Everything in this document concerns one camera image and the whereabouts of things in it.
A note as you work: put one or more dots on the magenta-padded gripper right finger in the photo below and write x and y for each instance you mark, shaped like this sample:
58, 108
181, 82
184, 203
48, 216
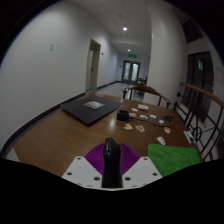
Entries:
130, 160

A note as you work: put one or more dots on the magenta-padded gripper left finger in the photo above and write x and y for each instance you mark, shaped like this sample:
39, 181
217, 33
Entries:
95, 160

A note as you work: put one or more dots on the black vertical computer mouse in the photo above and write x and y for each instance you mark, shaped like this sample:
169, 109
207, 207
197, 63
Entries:
112, 163

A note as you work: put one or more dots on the green mouse pad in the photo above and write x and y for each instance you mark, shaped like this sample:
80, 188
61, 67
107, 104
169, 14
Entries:
173, 158

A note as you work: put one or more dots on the small tan tag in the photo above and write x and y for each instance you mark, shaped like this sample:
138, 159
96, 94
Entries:
128, 126
140, 128

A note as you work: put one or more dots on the small black box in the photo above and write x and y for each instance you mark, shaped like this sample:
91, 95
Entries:
123, 115

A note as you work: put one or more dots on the small white and red tag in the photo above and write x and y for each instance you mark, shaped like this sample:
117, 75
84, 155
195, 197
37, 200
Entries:
167, 130

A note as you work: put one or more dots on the black closed laptop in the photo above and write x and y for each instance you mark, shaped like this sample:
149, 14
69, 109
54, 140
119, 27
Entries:
90, 110

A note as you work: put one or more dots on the small white box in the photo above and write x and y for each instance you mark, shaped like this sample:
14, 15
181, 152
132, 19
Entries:
143, 107

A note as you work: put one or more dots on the small black connector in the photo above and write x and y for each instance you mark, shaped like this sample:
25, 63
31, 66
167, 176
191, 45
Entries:
168, 118

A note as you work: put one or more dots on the white paper slip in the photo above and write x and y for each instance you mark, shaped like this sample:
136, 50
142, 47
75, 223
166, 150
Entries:
189, 136

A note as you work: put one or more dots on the wooden armchair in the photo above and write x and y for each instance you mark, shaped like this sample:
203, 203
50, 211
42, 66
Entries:
146, 89

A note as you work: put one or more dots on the glass double door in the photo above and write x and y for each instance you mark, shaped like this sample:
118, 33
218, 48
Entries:
130, 71

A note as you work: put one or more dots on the beige side door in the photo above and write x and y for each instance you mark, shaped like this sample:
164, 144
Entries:
93, 65

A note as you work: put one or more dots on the black railing with wooden handrail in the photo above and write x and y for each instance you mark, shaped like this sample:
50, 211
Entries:
200, 91

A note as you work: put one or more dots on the dark framed window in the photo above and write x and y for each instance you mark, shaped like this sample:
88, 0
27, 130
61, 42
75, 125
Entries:
198, 83

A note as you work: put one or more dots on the green exit sign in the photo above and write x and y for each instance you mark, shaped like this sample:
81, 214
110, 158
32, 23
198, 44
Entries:
132, 55

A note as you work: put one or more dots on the small dark transom window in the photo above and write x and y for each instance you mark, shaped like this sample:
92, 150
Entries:
192, 30

